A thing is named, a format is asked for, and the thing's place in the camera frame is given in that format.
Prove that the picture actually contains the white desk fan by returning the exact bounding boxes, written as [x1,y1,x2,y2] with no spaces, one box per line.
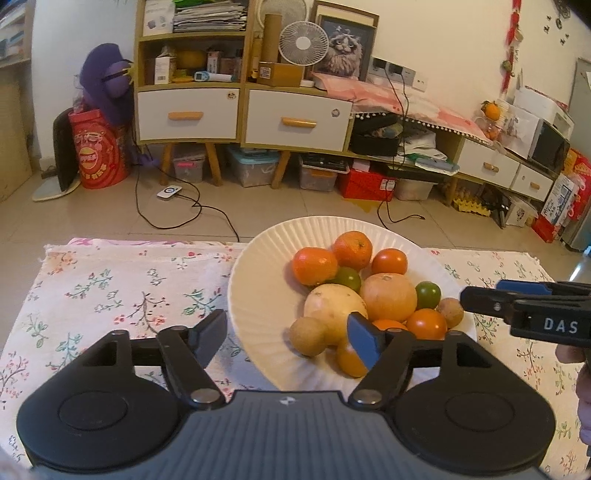
[274,21,329,87]

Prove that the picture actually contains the pale yellow striped melon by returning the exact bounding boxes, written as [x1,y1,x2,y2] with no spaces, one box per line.
[304,284,369,346]

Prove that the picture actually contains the green tomato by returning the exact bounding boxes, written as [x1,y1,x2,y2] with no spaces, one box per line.
[331,267,362,293]
[416,281,442,310]

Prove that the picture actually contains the framed cat picture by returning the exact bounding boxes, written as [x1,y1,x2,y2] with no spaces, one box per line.
[310,1,380,81]

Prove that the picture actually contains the orange fruit decoration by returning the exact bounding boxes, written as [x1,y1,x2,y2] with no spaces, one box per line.
[481,101,501,122]

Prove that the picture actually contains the large yellow-orange grapefruit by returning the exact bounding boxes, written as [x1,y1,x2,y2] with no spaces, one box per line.
[360,273,418,322]

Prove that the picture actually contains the brown-green tomato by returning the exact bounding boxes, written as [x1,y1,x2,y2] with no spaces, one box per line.
[335,338,368,378]

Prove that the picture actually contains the mandarin orange with stem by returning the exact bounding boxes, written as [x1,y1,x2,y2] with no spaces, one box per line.
[332,231,373,271]

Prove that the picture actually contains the person right hand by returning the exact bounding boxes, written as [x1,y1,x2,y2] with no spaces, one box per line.
[555,345,591,446]

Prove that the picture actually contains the brown round fruit with leaf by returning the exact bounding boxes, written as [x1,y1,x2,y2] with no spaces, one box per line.
[436,298,465,329]

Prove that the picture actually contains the mandarin orange with leaf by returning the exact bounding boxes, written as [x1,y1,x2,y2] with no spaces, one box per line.
[291,247,339,287]

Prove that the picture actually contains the purple plush toy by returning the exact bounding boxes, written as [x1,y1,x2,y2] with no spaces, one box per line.
[79,43,134,126]

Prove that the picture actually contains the pink cloth on cabinet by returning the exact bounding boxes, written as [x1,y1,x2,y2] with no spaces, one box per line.
[312,73,492,145]

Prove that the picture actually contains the black microwave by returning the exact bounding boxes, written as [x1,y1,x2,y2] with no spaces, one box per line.
[528,119,570,175]

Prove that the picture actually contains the wooden cabinet with drawers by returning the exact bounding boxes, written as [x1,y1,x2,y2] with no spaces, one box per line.
[133,1,554,200]

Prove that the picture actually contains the red box under cabinet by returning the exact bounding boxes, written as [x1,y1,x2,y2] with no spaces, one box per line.
[337,170,396,202]

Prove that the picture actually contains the white ribbed plate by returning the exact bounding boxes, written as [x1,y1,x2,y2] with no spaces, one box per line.
[228,216,462,394]

